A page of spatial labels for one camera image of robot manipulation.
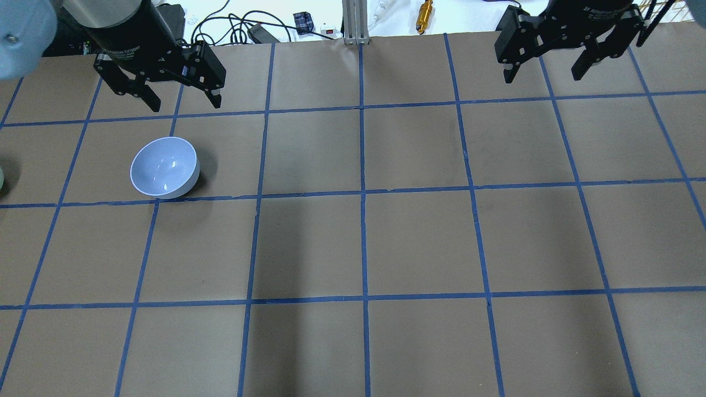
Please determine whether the black cable bundle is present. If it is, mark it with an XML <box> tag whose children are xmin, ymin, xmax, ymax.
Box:
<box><xmin>188</xmin><ymin>0</ymin><xmax>298</xmax><ymax>47</ymax></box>

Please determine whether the small dark blue box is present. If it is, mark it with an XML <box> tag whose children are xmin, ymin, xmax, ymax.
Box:
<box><xmin>293</xmin><ymin>11</ymin><xmax>314</xmax><ymax>36</ymax></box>

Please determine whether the aluminium frame post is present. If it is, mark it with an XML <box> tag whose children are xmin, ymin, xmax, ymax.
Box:
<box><xmin>342</xmin><ymin>0</ymin><xmax>370</xmax><ymax>45</ymax></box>

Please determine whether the light blue bowl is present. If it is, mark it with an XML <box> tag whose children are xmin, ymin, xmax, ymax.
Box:
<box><xmin>130</xmin><ymin>137</ymin><xmax>201</xmax><ymax>200</ymax></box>

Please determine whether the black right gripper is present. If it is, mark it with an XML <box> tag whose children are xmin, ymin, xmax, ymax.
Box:
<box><xmin>494</xmin><ymin>1</ymin><xmax>646</xmax><ymax>84</ymax></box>

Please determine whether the black power adapter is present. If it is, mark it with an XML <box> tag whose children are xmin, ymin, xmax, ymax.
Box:
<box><xmin>247</xmin><ymin>24</ymin><xmax>280</xmax><ymax>44</ymax></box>

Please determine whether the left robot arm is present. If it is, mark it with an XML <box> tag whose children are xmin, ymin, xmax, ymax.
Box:
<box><xmin>1</xmin><ymin>1</ymin><xmax>227</xmax><ymax>111</ymax></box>

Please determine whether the white power strip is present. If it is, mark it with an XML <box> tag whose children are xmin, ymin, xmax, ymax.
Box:
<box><xmin>319</xmin><ymin>24</ymin><xmax>342</xmax><ymax>39</ymax></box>

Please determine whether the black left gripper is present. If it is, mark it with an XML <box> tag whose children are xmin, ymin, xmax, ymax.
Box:
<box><xmin>62</xmin><ymin>1</ymin><xmax>226</xmax><ymax>112</ymax></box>

